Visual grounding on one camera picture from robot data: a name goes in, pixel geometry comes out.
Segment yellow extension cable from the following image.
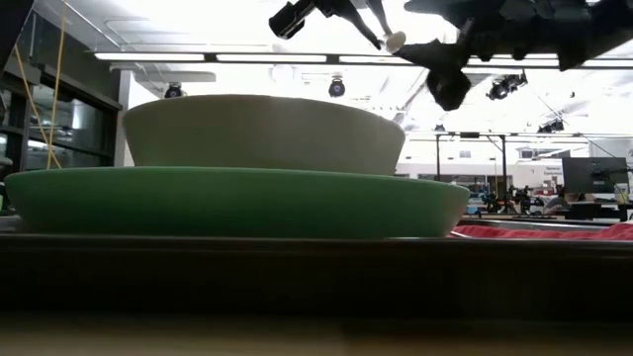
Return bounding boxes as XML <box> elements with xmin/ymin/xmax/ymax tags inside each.
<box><xmin>13</xmin><ymin>44</ymin><xmax>63</xmax><ymax>170</ymax></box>
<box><xmin>45</xmin><ymin>0</ymin><xmax>68</xmax><ymax>170</ymax></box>

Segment person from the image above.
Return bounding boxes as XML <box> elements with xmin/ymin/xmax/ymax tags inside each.
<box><xmin>543</xmin><ymin>195</ymin><xmax>571</xmax><ymax>215</ymax></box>

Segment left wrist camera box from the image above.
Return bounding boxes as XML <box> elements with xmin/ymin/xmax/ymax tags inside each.
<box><xmin>267</xmin><ymin>0</ymin><xmax>317</xmax><ymax>41</ymax></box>

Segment long ceiling light bar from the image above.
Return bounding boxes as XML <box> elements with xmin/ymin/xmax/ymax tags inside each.
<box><xmin>93</xmin><ymin>50</ymin><xmax>633</xmax><ymax>69</ymax></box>

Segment brown plastic tray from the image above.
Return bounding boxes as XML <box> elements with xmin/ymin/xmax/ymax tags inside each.
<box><xmin>0</xmin><ymin>215</ymin><xmax>633</xmax><ymax>320</ymax></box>

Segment white round bowl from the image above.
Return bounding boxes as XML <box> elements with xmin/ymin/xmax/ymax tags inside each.
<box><xmin>122</xmin><ymin>94</ymin><xmax>407</xmax><ymax>177</ymax></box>

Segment green round plate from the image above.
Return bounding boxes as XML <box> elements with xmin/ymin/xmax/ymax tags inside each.
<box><xmin>3</xmin><ymin>166</ymin><xmax>472</xmax><ymax>239</ymax></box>

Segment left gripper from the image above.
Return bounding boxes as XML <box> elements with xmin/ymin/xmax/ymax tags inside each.
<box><xmin>312</xmin><ymin>0</ymin><xmax>395</xmax><ymax>51</ymax></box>

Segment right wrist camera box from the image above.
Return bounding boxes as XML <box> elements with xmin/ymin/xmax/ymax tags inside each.
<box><xmin>425</xmin><ymin>66</ymin><xmax>473</xmax><ymax>113</ymax></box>

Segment black computer monitor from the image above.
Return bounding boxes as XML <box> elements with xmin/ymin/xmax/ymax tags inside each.
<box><xmin>562</xmin><ymin>156</ymin><xmax>631</xmax><ymax>195</ymax></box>

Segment red cloth napkin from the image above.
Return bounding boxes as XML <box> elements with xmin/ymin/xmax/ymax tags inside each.
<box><xmin>448</xmin><ymin>222</ymin><xmax>633</xmax><ymax>242</ymax></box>

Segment black background station frame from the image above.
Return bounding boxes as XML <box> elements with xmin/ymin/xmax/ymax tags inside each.
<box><xmin>433</xmin><ymin>131</ymin><xmax>509</xmax><ymax>202</ymax></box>

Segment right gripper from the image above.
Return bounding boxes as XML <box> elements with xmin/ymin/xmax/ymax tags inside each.
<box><xmin>394</xmin><ymin>0</ymin><xmax>543</xmax><ymax>71</ymax></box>

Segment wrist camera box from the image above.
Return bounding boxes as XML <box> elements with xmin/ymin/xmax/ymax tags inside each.
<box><xmin>425</xmin><ymin>66</ymin><xmax>473</xmax><ymax>113</ymax></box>
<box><xmin>267</xmin><ymin>0</ymin><xmax>317</xmax><ymax>41</ymax></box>

